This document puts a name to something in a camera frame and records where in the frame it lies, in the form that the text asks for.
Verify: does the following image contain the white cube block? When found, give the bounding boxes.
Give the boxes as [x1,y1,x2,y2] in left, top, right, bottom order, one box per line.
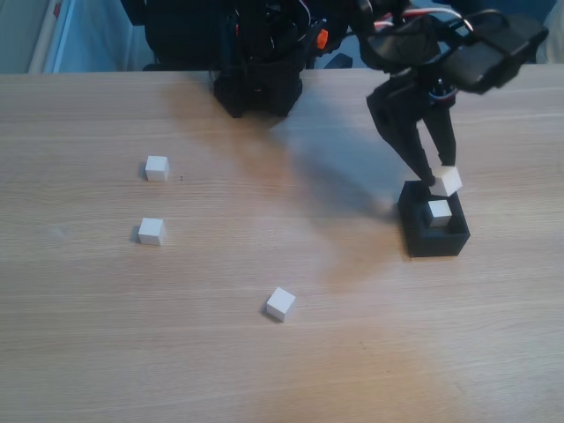
[265,286,297,323]
[427,199,454,229]
[144,155,170,182]
[137,217,166,247]
[429,165,464,197]

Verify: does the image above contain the black open box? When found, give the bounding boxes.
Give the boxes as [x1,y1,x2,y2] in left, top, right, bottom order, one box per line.
[397,178,471,259]

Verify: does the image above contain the black webcam on gripper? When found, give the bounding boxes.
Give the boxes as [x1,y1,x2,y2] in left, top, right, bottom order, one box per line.
[440,11,550,94]

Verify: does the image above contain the black clamp with orange tip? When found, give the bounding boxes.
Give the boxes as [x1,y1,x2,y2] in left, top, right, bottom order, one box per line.
[308,19,330,56]

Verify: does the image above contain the dark blue office chair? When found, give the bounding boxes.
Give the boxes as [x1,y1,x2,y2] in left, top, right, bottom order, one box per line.
[457,0,547,65]

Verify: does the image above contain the person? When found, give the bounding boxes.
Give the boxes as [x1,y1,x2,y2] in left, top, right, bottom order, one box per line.
[535,8,564,65]

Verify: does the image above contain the black office chair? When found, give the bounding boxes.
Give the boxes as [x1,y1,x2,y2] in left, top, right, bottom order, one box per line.
[121,0,353,71]

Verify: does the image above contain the white leaning panel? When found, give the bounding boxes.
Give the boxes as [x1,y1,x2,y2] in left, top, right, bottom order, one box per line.
[28,0,133,74]

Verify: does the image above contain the white and red servo cable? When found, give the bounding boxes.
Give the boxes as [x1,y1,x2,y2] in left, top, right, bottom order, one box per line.
[372,6,476,34]

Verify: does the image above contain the black camera cable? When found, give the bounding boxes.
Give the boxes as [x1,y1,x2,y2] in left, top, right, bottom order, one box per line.
[460,9,521,56]

